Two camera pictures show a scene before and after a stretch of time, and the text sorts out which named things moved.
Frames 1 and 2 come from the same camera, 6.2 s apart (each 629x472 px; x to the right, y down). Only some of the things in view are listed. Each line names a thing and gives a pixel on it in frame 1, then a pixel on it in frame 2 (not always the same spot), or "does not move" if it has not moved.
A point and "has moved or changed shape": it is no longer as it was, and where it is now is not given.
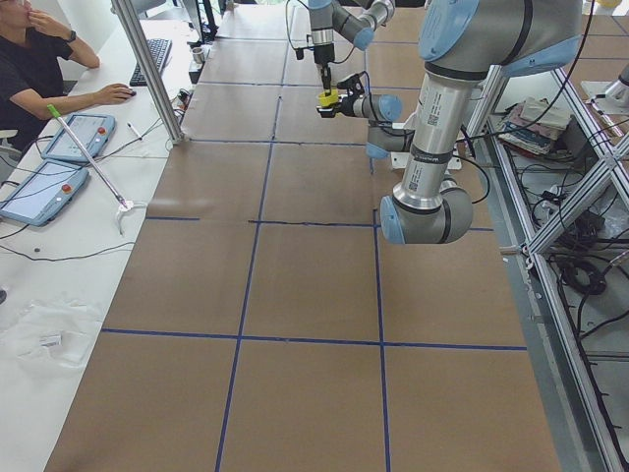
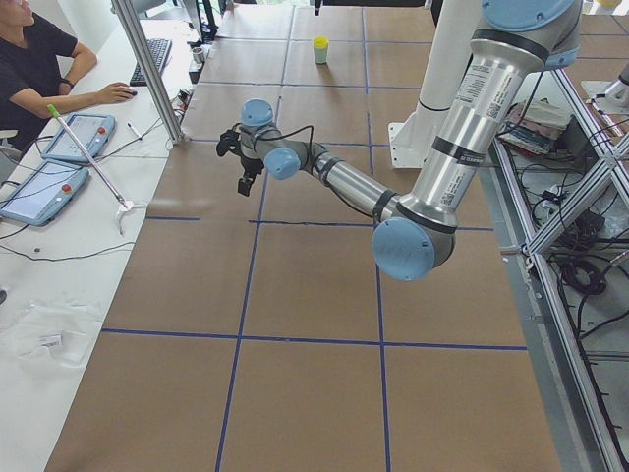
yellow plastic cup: (328, 100) has moved or changed shape
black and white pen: (134, 129) does not move
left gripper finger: (326, 112) to (249, 177)
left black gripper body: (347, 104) to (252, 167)
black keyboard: (160, 49) does not move
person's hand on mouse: (109, 94) does not move
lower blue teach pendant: (44, 193) does not move
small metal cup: (199, 55) does not move
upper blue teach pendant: (93, 131) does not move
